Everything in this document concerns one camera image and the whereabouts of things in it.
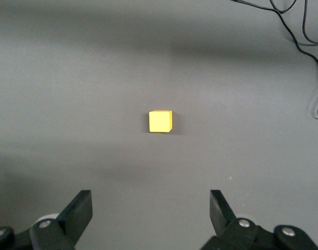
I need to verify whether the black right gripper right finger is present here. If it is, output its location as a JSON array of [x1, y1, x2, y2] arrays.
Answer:
[[200, 189, 264, 250]]

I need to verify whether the yellow cube block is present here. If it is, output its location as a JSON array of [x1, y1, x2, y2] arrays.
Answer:
[[148, 110, 173, 133]]

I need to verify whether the thin black loose cable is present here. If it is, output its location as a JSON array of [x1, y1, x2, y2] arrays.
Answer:
[[230, 0, 318, 120], [270, 0, 318, 45]]

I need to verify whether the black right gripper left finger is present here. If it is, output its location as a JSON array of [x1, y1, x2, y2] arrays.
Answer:
[[29, 190, 94, 250]]

